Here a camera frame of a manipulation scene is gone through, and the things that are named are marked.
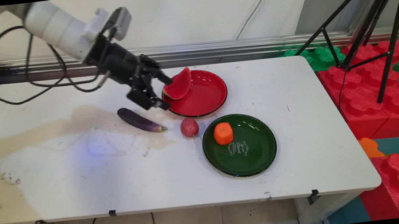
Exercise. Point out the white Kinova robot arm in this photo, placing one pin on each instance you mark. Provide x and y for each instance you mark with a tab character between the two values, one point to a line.
56	27

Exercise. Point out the red round plate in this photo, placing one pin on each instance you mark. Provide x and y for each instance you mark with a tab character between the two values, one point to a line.
207	94

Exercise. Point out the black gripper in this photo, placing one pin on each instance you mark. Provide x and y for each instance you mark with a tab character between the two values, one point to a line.
118	63

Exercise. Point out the red toy radish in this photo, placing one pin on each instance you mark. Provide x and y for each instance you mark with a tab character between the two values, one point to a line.
189	127

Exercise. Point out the red toy watermelon slice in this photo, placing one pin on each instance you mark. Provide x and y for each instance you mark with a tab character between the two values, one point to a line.
179	86

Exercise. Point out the orange toy tangerine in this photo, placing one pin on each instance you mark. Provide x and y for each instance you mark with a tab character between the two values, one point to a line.
223	134

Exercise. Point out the orange foam piece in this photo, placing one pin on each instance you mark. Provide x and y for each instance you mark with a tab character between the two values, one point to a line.
370	148

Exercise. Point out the black table clip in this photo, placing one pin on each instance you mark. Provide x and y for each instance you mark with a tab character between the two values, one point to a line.
112	213
315	192

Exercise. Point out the black camera tripod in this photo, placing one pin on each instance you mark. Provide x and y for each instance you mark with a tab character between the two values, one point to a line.
393	31

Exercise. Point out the dark green round plate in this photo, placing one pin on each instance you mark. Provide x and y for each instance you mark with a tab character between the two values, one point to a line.
251	151

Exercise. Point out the white table leg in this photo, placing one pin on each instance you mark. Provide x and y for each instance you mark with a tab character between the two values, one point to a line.
326	209

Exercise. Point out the aluminium wall rail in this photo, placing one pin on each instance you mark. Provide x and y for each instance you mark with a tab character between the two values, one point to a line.
251	46

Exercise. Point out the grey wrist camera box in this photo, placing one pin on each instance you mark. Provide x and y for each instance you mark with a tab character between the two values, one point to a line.
122	21

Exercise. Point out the purple toy eggplant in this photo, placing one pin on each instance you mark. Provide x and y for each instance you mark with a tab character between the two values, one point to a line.
138	120

